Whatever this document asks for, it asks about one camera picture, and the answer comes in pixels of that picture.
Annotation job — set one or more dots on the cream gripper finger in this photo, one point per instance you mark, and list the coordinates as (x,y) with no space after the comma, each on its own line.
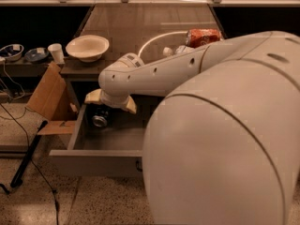
(131,106)
(93,97)

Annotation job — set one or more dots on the blue pepsi can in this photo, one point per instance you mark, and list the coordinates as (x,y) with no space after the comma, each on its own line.
(100,117)

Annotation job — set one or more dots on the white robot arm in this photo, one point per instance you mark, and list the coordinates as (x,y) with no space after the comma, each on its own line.
(223,145)

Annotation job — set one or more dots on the grey open drawer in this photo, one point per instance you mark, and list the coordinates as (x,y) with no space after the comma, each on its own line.
(106,151)

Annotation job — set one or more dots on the orange soda can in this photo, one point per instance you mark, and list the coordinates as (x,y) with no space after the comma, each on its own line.
(199,37)

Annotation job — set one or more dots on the brown cardboard box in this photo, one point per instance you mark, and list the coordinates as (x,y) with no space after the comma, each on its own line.
(52,101)

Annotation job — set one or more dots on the white bowl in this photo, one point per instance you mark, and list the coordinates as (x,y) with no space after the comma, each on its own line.
(88,48)

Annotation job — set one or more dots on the white paper cup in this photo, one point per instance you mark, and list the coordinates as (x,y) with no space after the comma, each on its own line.
(57,53)

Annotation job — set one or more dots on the dark blue bowl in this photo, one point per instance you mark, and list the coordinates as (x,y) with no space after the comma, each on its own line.
(37,55)

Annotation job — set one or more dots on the grey cabinet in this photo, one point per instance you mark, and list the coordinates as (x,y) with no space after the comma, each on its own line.
(143,28)

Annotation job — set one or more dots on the clear plastic water bottle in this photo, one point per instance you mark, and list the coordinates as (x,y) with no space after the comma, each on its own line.
(181,49)

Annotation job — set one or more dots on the blue bowl with rim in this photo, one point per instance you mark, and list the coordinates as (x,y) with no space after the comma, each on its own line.
(12,52)

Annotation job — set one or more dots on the black left floor bar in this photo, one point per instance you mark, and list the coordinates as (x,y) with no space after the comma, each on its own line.
(17,179)

